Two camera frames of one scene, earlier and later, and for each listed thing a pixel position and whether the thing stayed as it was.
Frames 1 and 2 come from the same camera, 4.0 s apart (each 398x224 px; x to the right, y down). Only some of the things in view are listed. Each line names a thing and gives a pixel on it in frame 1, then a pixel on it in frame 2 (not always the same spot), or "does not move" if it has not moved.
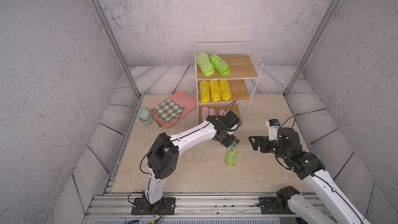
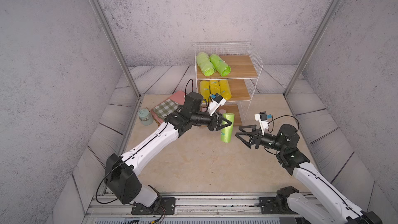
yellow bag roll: [215, 91] does not move
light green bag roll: [203, 61] does not move
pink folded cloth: [188, 101] does not move
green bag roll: [231, 157] → [226, 134]
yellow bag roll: [226, 94] does not move
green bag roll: [224, 70] does not move
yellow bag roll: [205, 92] does not move
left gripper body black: [228, 140] → [211, 126]
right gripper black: [265, 141] → [256, 139]
